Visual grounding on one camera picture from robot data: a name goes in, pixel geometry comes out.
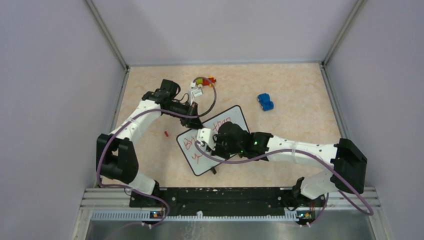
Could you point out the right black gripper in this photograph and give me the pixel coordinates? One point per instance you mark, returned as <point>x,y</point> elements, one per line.
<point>217,138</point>

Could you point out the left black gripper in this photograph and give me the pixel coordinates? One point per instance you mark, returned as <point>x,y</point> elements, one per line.
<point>192,123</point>

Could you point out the small whiteboard with stand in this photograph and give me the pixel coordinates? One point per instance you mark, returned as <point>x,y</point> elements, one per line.
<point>198,163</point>

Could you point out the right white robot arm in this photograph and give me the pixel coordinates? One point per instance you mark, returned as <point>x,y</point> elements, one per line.
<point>343,164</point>

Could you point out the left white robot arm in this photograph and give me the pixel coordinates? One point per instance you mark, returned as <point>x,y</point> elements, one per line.
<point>116,156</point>

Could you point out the red green toy train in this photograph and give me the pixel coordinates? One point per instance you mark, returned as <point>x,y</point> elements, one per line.
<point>206,82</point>

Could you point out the blue toy car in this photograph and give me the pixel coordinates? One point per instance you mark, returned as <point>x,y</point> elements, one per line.
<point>265,102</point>

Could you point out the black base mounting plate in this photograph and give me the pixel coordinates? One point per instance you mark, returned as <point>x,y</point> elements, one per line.
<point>270,196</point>

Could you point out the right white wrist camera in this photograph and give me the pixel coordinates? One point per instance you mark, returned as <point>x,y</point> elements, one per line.
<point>205,137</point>

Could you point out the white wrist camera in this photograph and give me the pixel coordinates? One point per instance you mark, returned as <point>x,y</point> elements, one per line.
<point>194,92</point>
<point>205,137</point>

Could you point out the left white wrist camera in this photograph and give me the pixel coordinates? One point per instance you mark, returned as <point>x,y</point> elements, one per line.
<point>194,92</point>

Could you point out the grey slotted cable duct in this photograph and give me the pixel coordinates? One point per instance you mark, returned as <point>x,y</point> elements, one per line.
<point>147,216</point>

